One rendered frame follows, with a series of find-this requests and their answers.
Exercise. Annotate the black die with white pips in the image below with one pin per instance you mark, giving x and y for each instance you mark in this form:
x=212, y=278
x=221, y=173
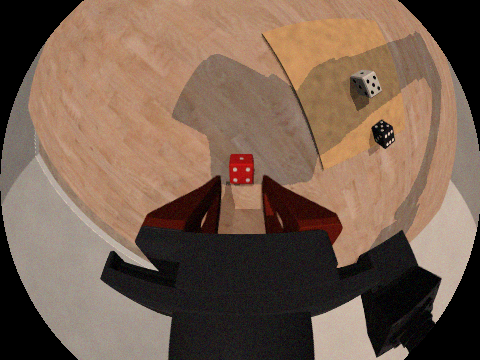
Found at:
x=383, y=134

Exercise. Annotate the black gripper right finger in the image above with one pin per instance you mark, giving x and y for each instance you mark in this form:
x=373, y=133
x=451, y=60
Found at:
x=297, y=213

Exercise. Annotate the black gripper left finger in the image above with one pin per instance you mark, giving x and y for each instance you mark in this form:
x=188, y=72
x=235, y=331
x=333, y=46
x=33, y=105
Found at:
x=187, y=212

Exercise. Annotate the orange flat mat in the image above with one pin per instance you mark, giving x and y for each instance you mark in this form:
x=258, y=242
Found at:
x=319, y=58

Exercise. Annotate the beige die with black pips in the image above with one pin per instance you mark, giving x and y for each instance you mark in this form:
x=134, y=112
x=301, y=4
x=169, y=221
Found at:
x=366, y=83

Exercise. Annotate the red dice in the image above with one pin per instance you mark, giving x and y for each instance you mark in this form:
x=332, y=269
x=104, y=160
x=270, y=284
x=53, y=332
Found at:
x=241, y=168

